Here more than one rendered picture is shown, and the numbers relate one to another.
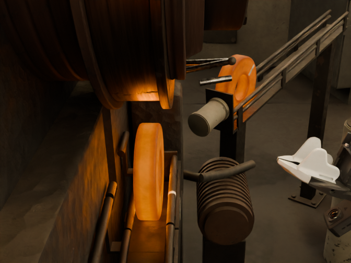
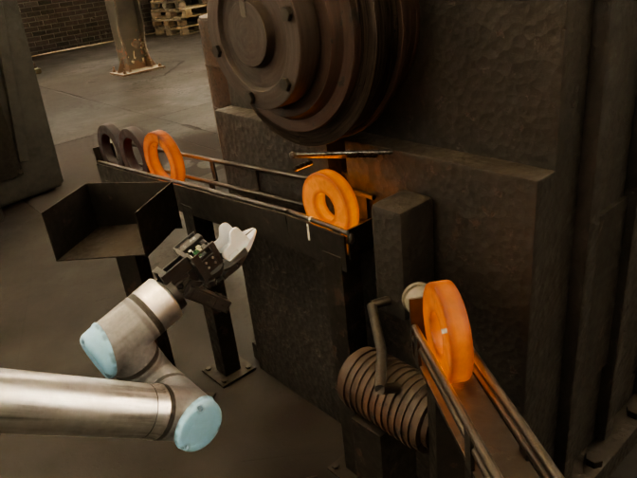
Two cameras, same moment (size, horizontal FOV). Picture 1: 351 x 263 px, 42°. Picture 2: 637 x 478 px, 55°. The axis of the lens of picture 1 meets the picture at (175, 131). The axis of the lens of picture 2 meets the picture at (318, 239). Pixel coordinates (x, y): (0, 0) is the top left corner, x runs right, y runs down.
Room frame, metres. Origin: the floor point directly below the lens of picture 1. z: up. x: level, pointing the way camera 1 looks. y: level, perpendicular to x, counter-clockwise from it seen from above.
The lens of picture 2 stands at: (1.54, -0.79, 1.26)
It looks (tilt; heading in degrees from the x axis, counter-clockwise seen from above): 26 degrees down; 139
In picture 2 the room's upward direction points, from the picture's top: 6 degrees counter-clockwise
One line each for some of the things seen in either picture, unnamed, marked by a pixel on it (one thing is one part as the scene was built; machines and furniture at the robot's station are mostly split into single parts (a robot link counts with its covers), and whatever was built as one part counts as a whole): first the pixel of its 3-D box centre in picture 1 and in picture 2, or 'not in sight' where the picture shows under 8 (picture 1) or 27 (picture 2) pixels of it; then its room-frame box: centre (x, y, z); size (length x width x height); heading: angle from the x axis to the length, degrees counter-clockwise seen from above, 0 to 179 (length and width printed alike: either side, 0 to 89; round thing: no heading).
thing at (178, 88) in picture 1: (156, 141); (405, 254); (0.84, 0.04, 0.68); 0.11 x 0.08 x 0.24; 88
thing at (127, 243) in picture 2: not in sight; (140, 314); (0.07, -0.21, 0.36); 0.26 x 0.20 x 0.72; 33
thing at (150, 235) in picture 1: (154, 214); not in sight; (0.62, 0.04, 0.66); 0.19 x 0.07 x 0.01; 178
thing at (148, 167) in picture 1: (150, 171); (330, 205); (0.63, 0.04, 0.74); 0.16 x 0.03 x 0.16; 177
